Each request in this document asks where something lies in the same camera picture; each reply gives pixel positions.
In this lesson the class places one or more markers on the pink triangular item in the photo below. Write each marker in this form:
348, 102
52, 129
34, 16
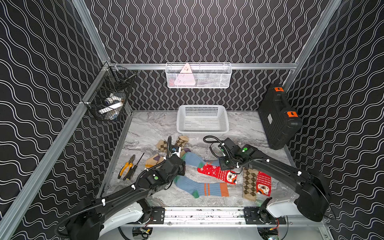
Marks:
186, 77

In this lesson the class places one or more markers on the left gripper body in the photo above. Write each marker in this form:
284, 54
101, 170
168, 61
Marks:
177, 162

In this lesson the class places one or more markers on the red christmas sock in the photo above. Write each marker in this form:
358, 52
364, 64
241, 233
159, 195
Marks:
215, 171
264, 184

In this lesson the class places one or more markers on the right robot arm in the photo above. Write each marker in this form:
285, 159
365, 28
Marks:
312, 189

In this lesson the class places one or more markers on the black screwdriver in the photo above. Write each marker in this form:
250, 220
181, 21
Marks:
132, 168

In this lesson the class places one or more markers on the beige argyle sock right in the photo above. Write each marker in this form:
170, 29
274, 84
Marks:
250, 190

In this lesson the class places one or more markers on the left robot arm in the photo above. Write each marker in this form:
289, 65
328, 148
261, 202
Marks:
91, 216

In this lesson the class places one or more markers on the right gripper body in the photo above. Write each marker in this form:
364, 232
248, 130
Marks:
226, 163

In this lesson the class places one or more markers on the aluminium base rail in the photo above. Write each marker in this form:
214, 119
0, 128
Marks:
220, 217

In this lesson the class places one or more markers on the white plastic basket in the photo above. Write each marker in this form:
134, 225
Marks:
202, 120

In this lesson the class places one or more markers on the black tool case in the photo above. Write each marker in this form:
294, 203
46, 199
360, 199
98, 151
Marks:
280, 121

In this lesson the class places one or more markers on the blue sock green toe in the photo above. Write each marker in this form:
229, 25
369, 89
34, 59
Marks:
195, 160

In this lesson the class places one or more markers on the beige argyle sock left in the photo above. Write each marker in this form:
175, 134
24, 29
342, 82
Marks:
180, 142

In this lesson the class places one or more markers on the cream purple striped sock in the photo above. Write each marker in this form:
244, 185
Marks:
184, 151

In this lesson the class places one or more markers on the white wire wall basket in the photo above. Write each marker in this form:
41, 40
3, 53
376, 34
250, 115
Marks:
207, 75

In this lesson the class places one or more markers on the yellow handled pliers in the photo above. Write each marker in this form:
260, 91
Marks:
126, 168

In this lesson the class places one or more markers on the blue orange striped sock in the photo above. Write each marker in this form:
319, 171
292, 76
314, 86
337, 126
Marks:
201, 189

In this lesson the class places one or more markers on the black wire wall basket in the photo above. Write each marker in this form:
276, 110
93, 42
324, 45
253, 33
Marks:
115, 80

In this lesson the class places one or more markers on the beige argyle sock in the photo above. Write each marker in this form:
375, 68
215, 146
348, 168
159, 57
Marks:
250, 190
180, 142

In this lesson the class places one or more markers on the white items in black basket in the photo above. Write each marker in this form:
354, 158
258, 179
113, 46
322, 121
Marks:
113, 105

